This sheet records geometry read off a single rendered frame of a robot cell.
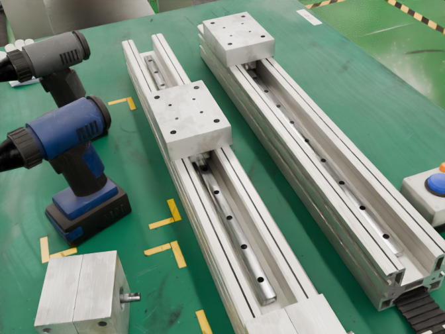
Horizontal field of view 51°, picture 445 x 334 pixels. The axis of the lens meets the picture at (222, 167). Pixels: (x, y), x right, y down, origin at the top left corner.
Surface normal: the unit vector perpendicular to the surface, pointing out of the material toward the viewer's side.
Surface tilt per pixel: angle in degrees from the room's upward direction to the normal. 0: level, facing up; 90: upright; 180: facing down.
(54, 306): 0
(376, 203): 90
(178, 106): 0
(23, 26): 90
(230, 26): 0
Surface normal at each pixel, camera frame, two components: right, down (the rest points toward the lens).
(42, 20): 0.33, 0.60
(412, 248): -0.94, 0.27
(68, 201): -0.07, -0.75
